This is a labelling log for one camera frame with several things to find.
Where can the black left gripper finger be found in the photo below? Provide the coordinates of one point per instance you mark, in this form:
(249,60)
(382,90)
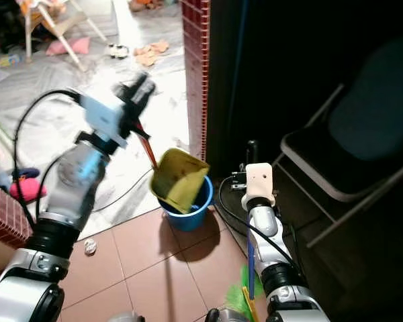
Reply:
(137,82)
(148,88)

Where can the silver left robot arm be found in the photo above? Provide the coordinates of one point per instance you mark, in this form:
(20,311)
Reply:
(70,178)

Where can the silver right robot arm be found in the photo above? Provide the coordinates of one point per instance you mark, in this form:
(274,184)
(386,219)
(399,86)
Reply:
(275,251)

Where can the orange crumpled cloth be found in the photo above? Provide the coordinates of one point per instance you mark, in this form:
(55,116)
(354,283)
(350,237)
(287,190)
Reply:
(151,51)

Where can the small white toy car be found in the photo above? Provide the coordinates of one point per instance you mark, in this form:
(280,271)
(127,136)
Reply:
(118,50)

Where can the blue plastic bucket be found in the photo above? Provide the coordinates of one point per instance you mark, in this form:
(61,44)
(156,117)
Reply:
(191,216)

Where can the pale pink pillow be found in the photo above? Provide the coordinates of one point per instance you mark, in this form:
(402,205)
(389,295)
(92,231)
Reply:
(70,45)

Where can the dark folding chair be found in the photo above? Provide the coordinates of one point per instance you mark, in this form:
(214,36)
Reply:
(329,168)

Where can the wooden chair with orange seat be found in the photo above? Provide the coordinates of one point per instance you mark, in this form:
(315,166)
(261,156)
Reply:
(50,20)

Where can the dark blue soft item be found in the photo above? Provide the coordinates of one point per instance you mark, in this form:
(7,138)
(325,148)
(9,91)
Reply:
(25,172)

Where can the bright pink cushion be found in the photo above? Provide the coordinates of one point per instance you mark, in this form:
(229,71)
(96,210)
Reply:
(28,189)

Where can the crumpled white paper ball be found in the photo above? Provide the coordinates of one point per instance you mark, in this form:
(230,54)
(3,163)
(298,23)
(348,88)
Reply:
(91,247)

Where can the beige right wrist camera mount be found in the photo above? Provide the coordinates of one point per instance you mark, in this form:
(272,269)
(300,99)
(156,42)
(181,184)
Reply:
(259,181)

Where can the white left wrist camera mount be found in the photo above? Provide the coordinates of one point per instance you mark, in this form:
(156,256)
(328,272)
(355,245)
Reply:
(104,115)

